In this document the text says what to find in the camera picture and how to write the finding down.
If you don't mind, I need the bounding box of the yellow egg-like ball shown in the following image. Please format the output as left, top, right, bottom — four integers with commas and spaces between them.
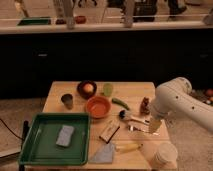
83, 83, 94, 93

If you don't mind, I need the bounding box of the blue-grey sponge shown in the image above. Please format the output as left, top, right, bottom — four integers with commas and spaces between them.
56, 125, 75, 147

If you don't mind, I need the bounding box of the dark brown bowl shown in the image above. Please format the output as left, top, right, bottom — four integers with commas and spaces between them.
77, 80, 97, 99

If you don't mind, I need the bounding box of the grey-blue cloth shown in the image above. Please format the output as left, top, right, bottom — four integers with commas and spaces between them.
89, 143, 115, 164

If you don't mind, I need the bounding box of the orange clay bowl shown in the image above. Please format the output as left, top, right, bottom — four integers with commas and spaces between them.
85, 96, 111, 119

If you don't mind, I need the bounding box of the silver fork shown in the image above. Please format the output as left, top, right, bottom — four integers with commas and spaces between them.
128, 125, 159, 135

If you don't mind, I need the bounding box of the background red bowl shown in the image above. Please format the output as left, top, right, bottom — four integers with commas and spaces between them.
75, 16, 86, 24

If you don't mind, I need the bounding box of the light green cup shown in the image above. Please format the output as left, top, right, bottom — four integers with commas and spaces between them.
103, 83, 113, 97

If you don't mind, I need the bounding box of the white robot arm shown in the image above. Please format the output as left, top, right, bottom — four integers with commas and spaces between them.
149, 77, 213, 133

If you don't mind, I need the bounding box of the green plastic tray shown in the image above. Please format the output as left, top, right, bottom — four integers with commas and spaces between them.
18, 113, 90, 166

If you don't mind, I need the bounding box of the green pepper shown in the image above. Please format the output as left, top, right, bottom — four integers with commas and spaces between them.
111, 98, 130, 110

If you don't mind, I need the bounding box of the brown pine cone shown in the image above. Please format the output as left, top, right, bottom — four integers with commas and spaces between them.
140, 97, 150, 115

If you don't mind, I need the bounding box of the dark grey cup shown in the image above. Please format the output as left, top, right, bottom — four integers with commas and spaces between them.
61, 94, 73, 110

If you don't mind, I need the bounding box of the wooden block with black edge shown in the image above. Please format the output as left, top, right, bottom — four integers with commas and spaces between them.
99, 120, 120, 143

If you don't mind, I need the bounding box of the black cable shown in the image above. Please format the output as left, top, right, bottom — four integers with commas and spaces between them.
0, 118, 24, 141

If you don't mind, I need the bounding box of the wooden table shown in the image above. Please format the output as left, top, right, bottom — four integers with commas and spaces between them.
29, 81, 177, 171

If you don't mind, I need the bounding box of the yellow banana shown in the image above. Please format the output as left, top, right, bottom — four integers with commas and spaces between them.
116, 143, 142, 153

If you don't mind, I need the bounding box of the background green tray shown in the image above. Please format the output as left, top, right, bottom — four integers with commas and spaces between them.
17, 17, 51, 26

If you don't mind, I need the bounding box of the black-bristled brush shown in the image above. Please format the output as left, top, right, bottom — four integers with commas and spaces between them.
119, 110, 149, 125

